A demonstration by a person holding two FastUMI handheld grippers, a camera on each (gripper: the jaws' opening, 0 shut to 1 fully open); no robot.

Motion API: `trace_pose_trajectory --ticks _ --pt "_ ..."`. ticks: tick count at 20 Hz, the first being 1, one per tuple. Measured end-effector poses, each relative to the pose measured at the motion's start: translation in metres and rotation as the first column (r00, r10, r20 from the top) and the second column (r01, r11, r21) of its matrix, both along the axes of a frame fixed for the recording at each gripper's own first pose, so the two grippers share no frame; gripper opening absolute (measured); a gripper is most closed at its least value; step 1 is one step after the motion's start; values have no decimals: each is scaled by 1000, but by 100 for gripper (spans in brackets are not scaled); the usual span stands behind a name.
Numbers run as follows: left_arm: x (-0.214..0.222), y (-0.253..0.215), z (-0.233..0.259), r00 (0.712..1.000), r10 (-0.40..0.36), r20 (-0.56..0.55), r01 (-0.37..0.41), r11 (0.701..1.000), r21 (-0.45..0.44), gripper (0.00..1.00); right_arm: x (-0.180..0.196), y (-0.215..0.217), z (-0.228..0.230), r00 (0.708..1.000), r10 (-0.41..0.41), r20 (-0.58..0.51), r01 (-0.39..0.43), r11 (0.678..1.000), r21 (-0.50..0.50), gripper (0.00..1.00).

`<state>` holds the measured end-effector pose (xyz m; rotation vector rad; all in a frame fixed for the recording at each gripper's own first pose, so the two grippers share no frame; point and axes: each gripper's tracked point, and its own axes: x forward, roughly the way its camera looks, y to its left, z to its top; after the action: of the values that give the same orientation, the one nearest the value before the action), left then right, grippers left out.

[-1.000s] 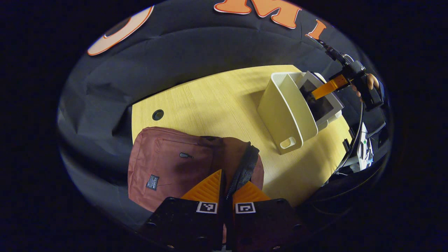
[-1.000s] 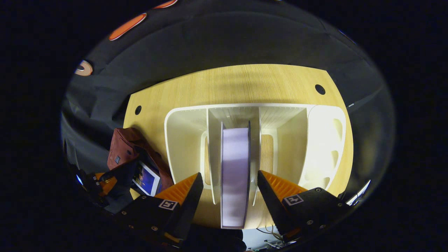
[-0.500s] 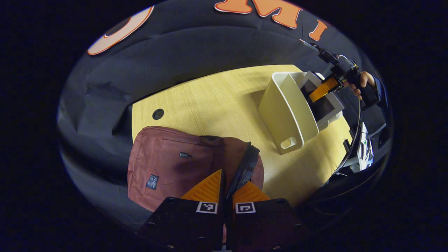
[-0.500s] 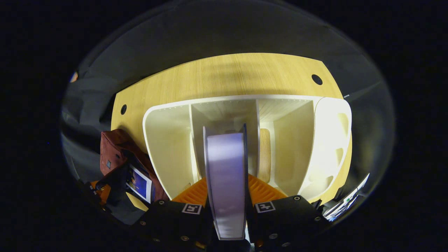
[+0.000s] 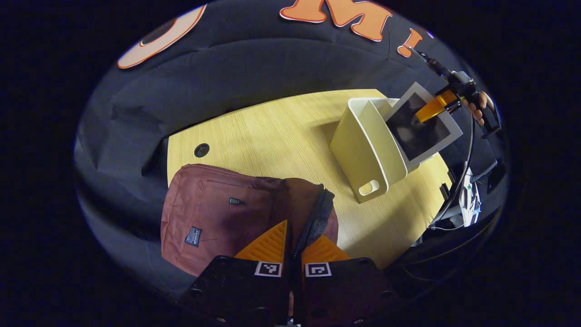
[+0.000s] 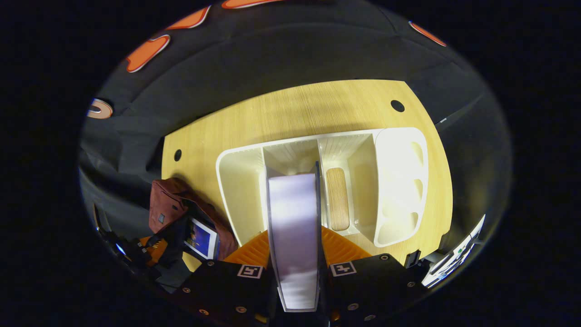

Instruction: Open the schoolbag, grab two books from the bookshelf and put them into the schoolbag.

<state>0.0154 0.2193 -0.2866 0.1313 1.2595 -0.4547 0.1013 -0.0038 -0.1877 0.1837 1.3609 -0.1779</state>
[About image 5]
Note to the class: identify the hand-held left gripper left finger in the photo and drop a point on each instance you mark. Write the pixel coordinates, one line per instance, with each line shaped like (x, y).
(236, 290)

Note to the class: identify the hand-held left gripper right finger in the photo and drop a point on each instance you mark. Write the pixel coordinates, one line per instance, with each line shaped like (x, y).
(345, 290)

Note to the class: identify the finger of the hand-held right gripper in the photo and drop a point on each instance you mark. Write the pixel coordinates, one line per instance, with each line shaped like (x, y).
(431, 109)

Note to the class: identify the grey portrait cover book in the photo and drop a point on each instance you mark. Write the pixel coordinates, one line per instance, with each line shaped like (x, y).
(417, 136)

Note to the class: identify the maroon schoolbag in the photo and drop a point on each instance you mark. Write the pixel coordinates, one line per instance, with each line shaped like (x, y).
(218, 213)

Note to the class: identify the cream plastic bookshelf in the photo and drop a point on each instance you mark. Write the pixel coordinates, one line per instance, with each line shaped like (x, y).
(363, 150)

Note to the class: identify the thin black rod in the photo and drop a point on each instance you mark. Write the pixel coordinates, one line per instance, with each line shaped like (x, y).
(426, 59)

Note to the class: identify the white crumpled sheet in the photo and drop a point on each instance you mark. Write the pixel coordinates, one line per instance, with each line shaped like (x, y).
(470, 200)

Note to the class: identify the black backdrop cloth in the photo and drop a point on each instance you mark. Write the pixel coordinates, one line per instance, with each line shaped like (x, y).
(249, 68)

